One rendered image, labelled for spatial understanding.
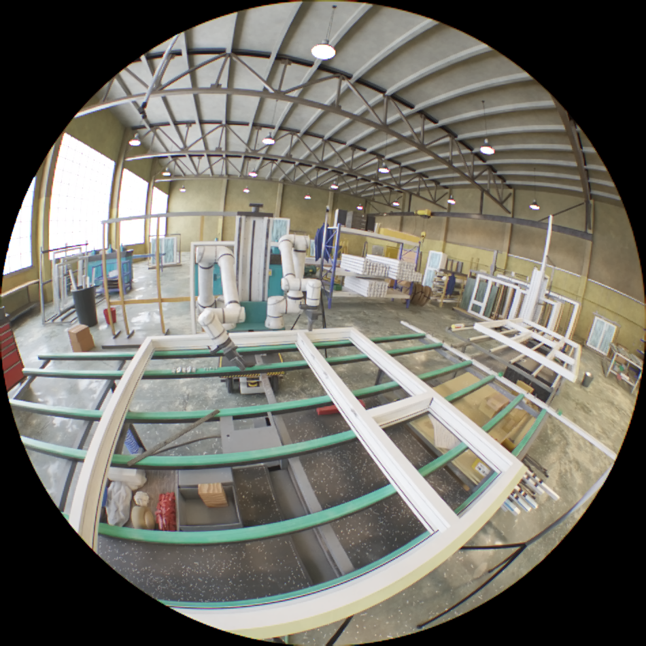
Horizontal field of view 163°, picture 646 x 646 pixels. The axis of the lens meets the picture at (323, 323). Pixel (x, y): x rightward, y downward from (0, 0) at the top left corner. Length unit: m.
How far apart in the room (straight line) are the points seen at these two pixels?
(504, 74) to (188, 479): 10.15
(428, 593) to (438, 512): 1.04
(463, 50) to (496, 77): 1.48
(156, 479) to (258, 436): 0.57
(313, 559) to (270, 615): 0.45
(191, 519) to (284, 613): 0.59
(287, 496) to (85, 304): 4.82
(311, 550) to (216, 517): 0.38
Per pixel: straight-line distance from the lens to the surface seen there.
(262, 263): 2.19
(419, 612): 1.70
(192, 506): 1.08
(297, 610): 0.61
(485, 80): 9.75
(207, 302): 1.98
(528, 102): 10.52
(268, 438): 0.90
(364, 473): 1.17
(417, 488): 0.77
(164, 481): 1.17
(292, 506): 1.07
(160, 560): 1.06
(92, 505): 0.89
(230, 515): 1.03
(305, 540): 1.02
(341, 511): 0.74
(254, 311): 2.24
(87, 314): 5.24
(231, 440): 0.90
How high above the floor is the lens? 1.54
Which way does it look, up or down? 20 degrees down
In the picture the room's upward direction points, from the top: 7 degrees clockwise
